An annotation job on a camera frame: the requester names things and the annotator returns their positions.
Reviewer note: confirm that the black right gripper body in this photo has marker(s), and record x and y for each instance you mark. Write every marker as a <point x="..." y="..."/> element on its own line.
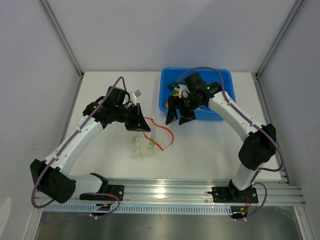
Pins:
<point x="190" y="103"/>

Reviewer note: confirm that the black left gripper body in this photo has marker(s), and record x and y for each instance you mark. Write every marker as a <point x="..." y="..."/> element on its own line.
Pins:
<point x="129" y="116"/>

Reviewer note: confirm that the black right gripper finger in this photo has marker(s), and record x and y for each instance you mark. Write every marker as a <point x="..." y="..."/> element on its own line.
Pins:
<point x="173" y="103"/>
<point x="186" y="115"/>

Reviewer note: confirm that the clear zip bag orange zipper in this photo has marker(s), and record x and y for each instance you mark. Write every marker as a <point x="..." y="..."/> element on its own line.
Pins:
<point x="160" y="137"/>

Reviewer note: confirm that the white green cauliflower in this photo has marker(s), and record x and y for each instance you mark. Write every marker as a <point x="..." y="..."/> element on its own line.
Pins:
<point x="141" y="147"/>

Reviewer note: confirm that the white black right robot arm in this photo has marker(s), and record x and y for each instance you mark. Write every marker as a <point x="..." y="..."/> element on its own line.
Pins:
<point x="258" y="140"/>

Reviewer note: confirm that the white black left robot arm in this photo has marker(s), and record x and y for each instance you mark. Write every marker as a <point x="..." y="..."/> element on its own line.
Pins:
<point x="51" y="176"/>

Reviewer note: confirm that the green cucumber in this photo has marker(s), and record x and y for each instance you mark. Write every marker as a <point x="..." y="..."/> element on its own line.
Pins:
<point x="175" y="85"/>

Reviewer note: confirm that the blue plastic bin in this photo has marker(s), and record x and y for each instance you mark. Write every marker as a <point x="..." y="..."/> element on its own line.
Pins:
<point x="178" y="74"/>

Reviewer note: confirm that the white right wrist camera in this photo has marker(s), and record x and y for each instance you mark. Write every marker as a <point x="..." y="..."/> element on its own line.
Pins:
<point x="181" y="90"/>

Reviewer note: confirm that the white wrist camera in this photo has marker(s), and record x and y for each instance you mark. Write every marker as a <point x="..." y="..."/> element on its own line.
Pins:
<point x="134" y="96"/>
<point x="181" y="90"/>

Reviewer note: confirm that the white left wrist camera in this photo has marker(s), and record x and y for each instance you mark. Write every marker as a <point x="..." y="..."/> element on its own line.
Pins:
<point x="134" y="96"/>

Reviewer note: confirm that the right aluminium frame post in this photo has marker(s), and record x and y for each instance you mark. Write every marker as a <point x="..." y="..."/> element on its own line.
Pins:
<point x="285" y="27"/>

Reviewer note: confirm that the aluminium frame post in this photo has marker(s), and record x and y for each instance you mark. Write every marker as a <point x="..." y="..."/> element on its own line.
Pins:
<point x="53" y="21"/>
<point x="285" y="27"/>

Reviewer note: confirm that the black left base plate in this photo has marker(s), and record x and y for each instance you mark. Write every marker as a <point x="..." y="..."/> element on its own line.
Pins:
<point x="107" y="193"/>

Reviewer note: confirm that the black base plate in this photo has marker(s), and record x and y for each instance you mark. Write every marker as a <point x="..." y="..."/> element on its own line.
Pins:
<point x="223" y="194"/>
<point x="107" y="193"/>

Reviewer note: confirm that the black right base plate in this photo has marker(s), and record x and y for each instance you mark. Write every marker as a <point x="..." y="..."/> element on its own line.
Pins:
<point x="223" y="194"/>

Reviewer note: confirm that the white slotted cable duct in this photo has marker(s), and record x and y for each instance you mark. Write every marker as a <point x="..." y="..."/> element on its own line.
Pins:
<point x="130" y="208"/>

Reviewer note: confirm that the aluminium mounting rail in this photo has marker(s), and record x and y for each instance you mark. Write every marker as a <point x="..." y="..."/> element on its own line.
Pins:
<point x="195" y="192"/>

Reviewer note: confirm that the left aluminium frame post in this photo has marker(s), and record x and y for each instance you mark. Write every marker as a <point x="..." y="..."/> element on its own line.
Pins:
<point x="53" y="21"/>

